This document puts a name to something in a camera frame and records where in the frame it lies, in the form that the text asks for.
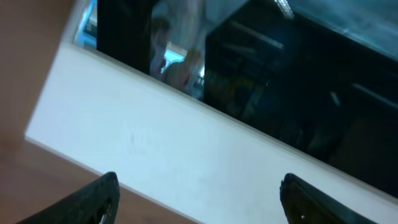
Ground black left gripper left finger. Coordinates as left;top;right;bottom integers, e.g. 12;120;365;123
18;172;120;224

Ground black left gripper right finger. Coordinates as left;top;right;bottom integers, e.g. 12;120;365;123
279;173;374;224

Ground dark glass window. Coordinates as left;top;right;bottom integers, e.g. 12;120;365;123
73;0;397;196

